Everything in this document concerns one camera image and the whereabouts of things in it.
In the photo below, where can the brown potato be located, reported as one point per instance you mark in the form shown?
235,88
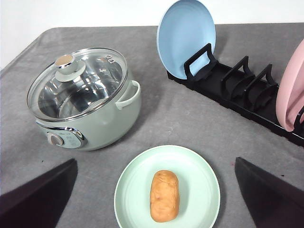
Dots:
164,196

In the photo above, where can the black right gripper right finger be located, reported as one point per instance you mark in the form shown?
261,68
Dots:
271,202

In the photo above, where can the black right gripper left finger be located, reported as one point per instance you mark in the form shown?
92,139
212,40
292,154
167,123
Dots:
39,202

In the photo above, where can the green plate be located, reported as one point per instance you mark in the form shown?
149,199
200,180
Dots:
199,189

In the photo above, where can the green electric steamer pot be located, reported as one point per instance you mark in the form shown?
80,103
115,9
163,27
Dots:
99,131

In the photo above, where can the black dish rack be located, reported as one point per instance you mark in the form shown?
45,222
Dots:
251,94

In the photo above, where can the pink plate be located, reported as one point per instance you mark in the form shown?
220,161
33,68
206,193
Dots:
290,94

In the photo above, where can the glass pot lid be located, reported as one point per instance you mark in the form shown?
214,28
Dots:
75,87

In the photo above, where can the blue plate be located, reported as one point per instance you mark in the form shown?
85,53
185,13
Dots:
184,28

